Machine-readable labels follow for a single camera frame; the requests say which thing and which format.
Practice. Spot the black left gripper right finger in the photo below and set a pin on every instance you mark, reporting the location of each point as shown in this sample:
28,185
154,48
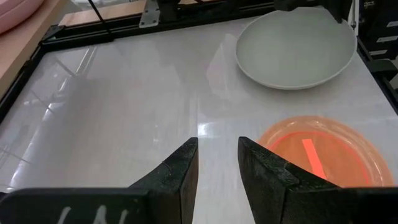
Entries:
280,202

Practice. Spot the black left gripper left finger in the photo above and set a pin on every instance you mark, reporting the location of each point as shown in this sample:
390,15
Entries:
140,205

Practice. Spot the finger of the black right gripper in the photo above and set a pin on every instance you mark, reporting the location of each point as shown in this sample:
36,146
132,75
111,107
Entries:
338,9
292,4

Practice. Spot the white opaque plate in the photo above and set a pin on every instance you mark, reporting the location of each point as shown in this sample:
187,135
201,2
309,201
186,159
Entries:
295,53

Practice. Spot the salmon pink opaque plate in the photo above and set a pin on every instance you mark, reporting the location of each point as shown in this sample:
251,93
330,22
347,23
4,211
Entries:
15,11

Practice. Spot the black drawer unit white labels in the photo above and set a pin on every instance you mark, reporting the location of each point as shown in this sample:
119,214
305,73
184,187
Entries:
382,28

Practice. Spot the orange transparent plate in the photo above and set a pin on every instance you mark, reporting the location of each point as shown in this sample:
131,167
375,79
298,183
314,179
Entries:
342,155

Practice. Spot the silver metal bracket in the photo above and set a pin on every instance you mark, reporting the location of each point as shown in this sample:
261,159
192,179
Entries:
149,15

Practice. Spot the black aluminium table frame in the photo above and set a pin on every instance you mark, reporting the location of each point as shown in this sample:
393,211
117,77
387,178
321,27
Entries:
124,32

